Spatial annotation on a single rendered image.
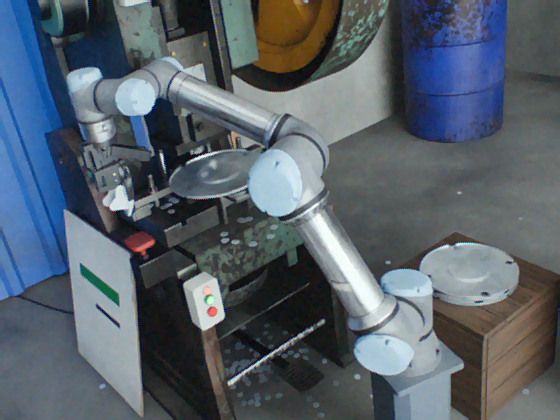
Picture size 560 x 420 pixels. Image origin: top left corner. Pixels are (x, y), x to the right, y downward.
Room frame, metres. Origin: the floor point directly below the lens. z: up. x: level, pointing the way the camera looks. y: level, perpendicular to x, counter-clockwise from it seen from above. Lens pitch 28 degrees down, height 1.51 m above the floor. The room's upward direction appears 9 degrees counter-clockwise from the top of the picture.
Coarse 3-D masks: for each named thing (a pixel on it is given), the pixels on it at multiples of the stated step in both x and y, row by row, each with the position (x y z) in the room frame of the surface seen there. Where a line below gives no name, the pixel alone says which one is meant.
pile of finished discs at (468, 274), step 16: (432, 256) 1.66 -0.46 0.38; (448, 256) 1.64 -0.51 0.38; (464, 256) 1.63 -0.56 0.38; (480, 256) 1.62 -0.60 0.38; (496, 256) 1.60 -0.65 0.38; (432, 272) 1.57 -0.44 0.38; (448, 272) 1.55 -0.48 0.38; (464, 272) 1.54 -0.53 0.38; (480, 272) 1.52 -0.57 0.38; (496, 272) 1.52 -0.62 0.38; (512, 272) 1.51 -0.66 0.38; (432, 288) 1.50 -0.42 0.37; (448, 288) 1.48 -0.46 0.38; (464, 288) 1.47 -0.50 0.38; (480, 288) 1.46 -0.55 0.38; (496, 288) 1.44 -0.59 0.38; (512, 288) 1.45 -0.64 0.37; (464, 304) 1.42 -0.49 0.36; (480, 304) 1.41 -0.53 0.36
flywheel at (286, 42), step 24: (264, 0) 1.99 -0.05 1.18; (288, 0) 1.90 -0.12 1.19; (312, 0) 1.81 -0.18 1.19; (336, 0) 1.68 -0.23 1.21; (264, 24) 2.00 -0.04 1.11; (288, 24) 1.91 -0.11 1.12; (312, 24) 1.82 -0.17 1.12; (336, 24) 1.70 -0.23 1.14; (264, 48) 1.98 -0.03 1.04; (288, 48) 1.89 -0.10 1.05; (312, 48) 1.78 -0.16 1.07; (288, 72) 1.88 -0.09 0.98
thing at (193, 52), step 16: (176, 32) 1.72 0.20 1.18; (192, 32) 1.74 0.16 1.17; (176, 48) 1.66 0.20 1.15; (192, 48) 1.69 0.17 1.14; (208, 48) 1.72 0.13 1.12; (192, 64) 1.69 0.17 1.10; (208, 64) 1.71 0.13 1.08; (208, 80) 1.71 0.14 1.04; (160, 112) 1.72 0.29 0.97; (192, 112) 1.65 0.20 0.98; (160, 128) 1.74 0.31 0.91; (176, 128) 1.66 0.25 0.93; (192, 128) 1.63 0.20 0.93; (208, 128) 1.66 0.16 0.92
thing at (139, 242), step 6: (138, 234) 1.40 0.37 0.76; (144, 234) 1.39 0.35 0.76; (126, 240) 1.38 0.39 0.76; (132, 240) 1.37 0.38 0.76; (138, 240) 1.37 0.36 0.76; (144, 240) 1.36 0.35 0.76; (150, 240) 1.36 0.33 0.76; (132, 246) 1.34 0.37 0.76; (138, 246) 1.34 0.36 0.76; (144, 246) 1.34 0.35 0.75; (144, 252) 1.37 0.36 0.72
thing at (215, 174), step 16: (192, 160) 1.76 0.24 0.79; (208, 160) 1.75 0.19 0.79; (224, 160) 1.73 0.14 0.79; (240, 160) 1.70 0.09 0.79; (176, 176) 1.68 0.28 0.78; (192, 176) 1.66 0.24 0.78; (208, 176) 1.62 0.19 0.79; (224, 176) 1.60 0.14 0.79; (240, 176) 1.60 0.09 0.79; (176, 192) 1.56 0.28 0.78; (208, 192) 1.54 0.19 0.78; (224, 192) 1.52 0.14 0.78
